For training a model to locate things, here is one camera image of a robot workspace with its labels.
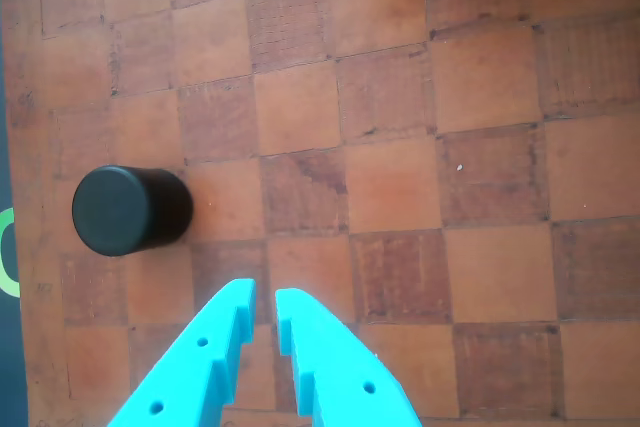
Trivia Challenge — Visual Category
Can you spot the brown leather chessboard mat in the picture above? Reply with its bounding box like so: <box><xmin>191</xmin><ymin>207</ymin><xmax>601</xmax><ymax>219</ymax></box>
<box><xmin>1</xmin><ymin>0</ymin><xmax>640</xmax><ymax>427</ymax></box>

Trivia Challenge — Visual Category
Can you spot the green ring sticker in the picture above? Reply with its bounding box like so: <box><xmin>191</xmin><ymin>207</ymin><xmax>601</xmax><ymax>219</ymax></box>
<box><xmin>0</xmin><ymin>206</ymin><xmax>22</xmax><ymax>298</ymax></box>

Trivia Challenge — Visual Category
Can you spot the black cylinder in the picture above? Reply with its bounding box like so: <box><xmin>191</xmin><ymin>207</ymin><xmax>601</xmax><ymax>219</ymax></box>
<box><xmin>71</xmin><ymin>165</ymin><xmax>195</xmax><ymax>258</ymax></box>

